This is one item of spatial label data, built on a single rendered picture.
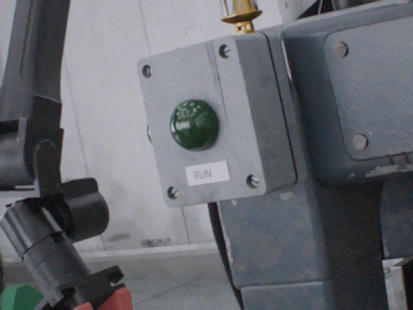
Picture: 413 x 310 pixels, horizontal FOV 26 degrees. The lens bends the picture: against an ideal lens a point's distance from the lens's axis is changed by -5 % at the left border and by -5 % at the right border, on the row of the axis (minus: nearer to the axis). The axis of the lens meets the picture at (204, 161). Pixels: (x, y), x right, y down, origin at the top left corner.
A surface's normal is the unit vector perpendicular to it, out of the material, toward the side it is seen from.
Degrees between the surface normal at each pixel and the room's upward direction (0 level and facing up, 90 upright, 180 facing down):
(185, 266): 90
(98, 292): 60
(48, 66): 90
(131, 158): 90
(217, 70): 90
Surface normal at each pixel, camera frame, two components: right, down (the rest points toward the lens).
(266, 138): 0.77, -0.13
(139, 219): -0.60, 0.17
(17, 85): -0.57, -0.18
